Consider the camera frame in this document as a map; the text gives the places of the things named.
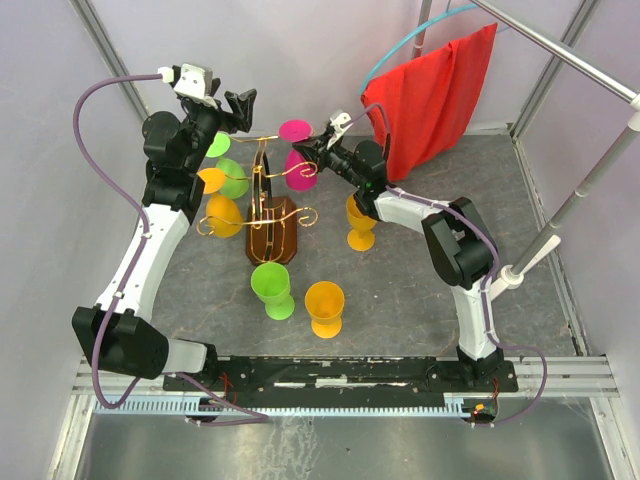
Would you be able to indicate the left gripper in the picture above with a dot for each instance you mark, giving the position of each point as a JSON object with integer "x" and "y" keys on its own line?
{"x": 241, "y": 106}

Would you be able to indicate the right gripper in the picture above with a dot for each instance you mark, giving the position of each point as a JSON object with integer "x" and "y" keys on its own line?
{"x": 315, "y": 150}

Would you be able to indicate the pink plastic goblet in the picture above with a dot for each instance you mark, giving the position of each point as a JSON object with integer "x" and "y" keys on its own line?
{"x": 299, "y": 175}

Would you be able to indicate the green plastic goblet back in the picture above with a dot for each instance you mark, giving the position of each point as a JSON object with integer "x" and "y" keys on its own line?
{"x": 234, "y": 184}

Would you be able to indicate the green plastic goblet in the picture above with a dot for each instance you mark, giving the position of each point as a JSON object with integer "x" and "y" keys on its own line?
{"x": 234, "y": 184}
{"x": 270, "y": 281}

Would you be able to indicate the orange plastic goblet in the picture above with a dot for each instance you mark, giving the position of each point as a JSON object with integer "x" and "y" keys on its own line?
{"x": 324, "y": 302}
{"x": 361, "y": 237}
{"x": 222, "y": 217}

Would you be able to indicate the orange plastic goblet front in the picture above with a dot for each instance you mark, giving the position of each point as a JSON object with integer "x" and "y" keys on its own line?
{"x": 324, "y": 302}

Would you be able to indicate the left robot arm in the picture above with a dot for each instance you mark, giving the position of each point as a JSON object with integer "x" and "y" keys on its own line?
{"x": 115, "y": 334}

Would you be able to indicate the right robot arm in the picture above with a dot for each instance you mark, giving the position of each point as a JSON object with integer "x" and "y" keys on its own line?
{"x": 462, "y": 252}

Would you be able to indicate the red cloth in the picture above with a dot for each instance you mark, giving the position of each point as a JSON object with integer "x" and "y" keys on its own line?
{"x": 425, "y": 105}

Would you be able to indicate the green plastic goblet front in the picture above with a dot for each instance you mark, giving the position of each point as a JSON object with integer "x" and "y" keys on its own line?
{"x": 270, "y": 281}

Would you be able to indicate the teal hoop tube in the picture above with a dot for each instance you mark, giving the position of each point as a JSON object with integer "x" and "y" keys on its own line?
{"x": 442, "y": 22}

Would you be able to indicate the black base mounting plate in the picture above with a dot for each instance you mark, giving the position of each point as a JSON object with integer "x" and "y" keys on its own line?
{"x": 352, "y": 381}

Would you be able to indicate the white metal stand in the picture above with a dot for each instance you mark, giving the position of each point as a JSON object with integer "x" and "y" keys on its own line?
{"x": 512, "y": 276}

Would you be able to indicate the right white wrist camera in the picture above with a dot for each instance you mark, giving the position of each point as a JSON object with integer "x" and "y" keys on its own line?
{"x": 340, "y": 121}

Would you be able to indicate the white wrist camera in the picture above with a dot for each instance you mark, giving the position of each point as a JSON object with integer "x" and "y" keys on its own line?
{"x": 340, "y": 121}
{"x": 191, "y": 81}

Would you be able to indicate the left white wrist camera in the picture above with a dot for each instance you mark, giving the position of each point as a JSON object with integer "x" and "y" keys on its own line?
{"x": 191, "y": 81}

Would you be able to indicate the gold wire wine glass rack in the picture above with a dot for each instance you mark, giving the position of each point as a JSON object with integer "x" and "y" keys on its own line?
{"x": 271, "y": 222}

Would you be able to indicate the grey cable duct strip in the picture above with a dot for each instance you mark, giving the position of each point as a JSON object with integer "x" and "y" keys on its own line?
{"x": 193, "y": 405}

